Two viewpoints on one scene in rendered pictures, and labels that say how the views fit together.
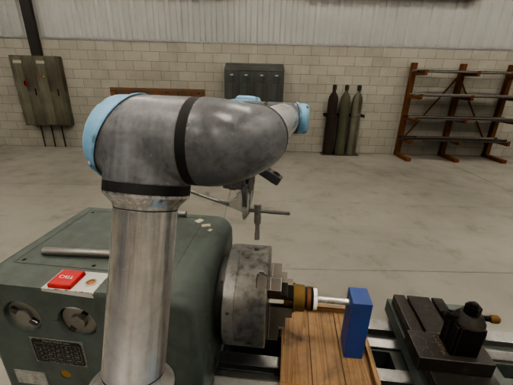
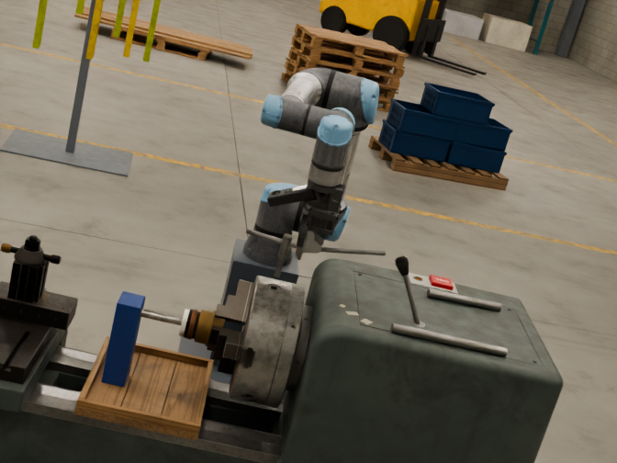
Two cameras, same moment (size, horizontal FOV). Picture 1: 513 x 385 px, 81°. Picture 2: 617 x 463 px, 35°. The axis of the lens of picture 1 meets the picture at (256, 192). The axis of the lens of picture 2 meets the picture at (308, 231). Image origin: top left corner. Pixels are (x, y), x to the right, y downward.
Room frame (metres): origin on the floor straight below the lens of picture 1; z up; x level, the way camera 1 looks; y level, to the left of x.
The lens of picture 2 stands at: (3.00, -0.36, 2.13)
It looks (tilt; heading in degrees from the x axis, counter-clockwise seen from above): 18 degrees down; 170
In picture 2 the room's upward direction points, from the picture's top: 15 degrees clockwise
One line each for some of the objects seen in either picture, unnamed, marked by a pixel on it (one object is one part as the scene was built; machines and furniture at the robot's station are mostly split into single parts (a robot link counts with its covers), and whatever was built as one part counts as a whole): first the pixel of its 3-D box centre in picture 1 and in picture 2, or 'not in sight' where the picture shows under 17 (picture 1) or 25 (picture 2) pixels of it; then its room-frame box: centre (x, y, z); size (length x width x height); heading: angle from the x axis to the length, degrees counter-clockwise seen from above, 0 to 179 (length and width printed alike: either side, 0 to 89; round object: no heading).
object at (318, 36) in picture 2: not in sight; (343, 67); (-8.77, 1.71, 0.36); 1.26 x 0.86 x 0.73; 102
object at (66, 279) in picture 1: (66, 279); (441, 283); (0.62, 0.47, 1.26); 0.06 x 0.06 x 0.02; 84
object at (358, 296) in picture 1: (355, 322); (123, 339); (0.76, -0.34, 1.00); 0.08 x 0.06 x 0.23; 174
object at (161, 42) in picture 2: not in sight; (163, 39); (-9.56, -0.50, 0.07); 1.23 x 0.85 x 0.14; 85
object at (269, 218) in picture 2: not in sight; (281, 206); (0.25, 0.05, 1.27); 0.13 x 0.12 x 0.14; 77
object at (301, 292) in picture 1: (298, 297); (205, 327); (0.78, -0.14, 1.08); 0.09 x 0.09 x 0.09; 84
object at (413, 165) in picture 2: not in sight; (446, 130); (-6.10, 2.39, 0.39); 1.20 x 0.80 x 0.79; 99
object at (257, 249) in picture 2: not in sight; (270, 241); (0.25, 0.04, 1.15); 0.15 x 0.15 x 0.10
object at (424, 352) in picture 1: (446, 352); (33, 305); (0.66, -0.58, 1.00); 0.20 x 0.10 x 0.05; 84
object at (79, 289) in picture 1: (79, 289); (430, 291); (0.62, 0.45, 1.23); 0.13 x 0.08 x 0.06; 84
